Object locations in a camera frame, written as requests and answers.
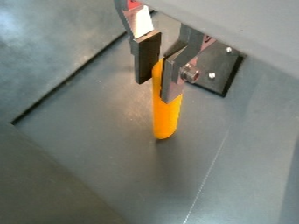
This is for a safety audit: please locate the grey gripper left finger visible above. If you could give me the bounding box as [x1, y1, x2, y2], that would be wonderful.
[114, 0, 162, 84]

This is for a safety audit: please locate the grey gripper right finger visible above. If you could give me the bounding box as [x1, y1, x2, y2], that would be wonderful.
[160, 24, 204, 103]

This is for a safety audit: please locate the black curved holder bracket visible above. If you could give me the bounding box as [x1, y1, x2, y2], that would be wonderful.
[190, 35, 244, 97]

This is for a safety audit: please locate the yellow oval peg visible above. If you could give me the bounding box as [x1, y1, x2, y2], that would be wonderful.
[152, 59, 183, 139]

